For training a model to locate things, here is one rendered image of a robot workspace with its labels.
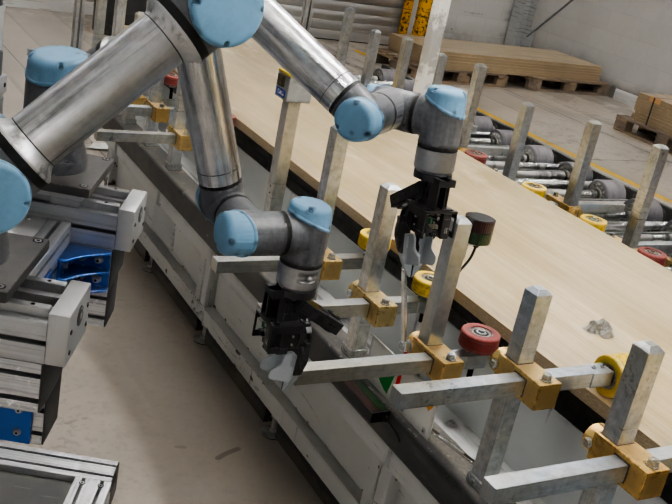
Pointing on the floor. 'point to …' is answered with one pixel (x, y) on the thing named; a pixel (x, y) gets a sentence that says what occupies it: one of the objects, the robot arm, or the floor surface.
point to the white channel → (431, 45)
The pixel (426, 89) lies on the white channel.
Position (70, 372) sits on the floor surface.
